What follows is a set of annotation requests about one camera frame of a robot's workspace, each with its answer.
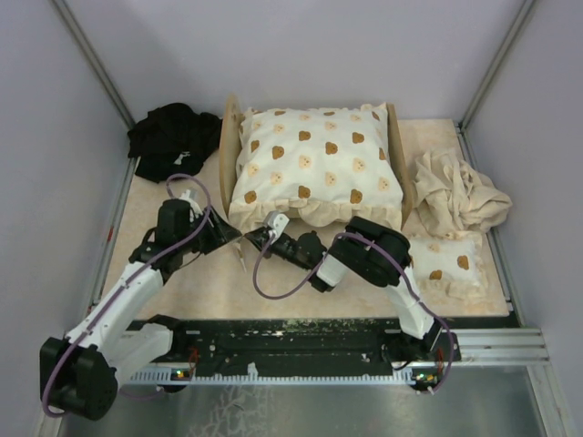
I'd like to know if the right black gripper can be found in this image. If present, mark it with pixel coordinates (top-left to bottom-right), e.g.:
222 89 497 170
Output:
242 226 312 271

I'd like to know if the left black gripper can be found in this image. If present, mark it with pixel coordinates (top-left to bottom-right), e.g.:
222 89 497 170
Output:
178 205 241 255

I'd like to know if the bear print white cushion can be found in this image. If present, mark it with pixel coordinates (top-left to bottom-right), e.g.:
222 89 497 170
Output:
227 102 406 274

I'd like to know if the wooden pet bed frame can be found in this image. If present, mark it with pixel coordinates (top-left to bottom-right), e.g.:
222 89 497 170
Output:
218 93 415 242

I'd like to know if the small bear print cloth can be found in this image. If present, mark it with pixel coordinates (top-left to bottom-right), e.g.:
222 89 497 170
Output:
409 231 488 300

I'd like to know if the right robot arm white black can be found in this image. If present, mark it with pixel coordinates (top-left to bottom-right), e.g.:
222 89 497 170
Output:
244 213 445 361

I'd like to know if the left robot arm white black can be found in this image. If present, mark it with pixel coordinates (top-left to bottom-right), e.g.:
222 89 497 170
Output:
39 198 241 421

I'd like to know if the black cloth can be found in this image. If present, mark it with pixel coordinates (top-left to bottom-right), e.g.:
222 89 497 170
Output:
128 103 222 183

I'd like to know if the cream crumpled blanket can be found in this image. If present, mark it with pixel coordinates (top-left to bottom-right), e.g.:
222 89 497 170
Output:
413 148 513 236

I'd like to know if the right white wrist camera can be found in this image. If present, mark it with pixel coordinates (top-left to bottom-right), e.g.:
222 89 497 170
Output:
263 210 290 241

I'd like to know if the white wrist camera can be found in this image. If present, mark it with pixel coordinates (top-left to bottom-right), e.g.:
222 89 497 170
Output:
179 188 203 221
263 210 290 241

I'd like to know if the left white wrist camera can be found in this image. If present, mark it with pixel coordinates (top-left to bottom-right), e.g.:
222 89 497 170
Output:
179 188 203 221

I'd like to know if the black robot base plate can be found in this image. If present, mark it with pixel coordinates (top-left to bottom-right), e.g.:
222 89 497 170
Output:
131 317 461 377

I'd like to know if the grey slotted cable duct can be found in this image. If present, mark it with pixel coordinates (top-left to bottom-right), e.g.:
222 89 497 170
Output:
118 363 445 388

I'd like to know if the right aluminium corner rail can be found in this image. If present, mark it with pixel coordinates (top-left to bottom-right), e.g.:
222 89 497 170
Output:
457 0 538 133

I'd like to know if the aluminium corner rail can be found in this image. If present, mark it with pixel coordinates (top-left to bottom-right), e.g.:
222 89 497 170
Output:
58 0 138 131
457 0 538 133

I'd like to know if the left aluminium corner rail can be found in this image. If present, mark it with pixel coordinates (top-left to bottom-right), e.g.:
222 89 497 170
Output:
58 0 138 131

